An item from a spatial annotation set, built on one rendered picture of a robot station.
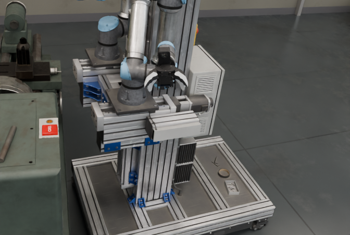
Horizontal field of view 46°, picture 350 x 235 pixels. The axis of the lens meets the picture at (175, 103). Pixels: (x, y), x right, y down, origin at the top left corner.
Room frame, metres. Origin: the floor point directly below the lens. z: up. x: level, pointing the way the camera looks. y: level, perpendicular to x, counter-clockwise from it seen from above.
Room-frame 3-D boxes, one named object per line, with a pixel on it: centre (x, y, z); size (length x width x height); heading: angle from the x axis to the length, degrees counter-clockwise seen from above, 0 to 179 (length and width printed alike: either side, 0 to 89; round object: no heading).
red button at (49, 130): (1.33, 0.49, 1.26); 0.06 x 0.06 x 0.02; 19
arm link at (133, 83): (1.82, 0.22, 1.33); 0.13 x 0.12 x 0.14; 96
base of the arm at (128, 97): (1.82, 0.23, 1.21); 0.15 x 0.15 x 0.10
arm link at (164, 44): (1.57, 0.07, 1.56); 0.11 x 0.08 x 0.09; 6
